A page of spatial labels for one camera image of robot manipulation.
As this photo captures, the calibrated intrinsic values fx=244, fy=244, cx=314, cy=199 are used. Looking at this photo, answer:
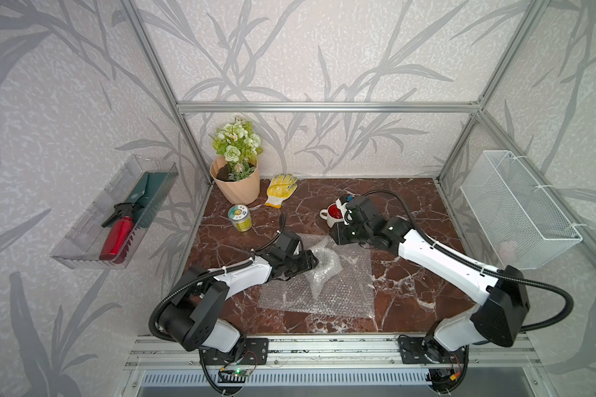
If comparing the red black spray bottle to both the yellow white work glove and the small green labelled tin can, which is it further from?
the yellow white work glove

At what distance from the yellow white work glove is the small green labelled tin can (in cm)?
14

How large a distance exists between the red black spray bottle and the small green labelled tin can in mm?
349

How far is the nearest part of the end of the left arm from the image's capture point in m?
0.68

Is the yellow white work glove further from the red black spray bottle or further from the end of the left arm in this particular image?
the red black spray bottle

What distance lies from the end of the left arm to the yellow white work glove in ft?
1.25

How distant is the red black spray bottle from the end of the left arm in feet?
1.03

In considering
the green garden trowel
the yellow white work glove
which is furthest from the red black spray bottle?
the yellow white work glove

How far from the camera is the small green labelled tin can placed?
982mm

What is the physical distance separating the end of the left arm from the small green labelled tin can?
0.99 ft

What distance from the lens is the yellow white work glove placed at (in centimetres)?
114
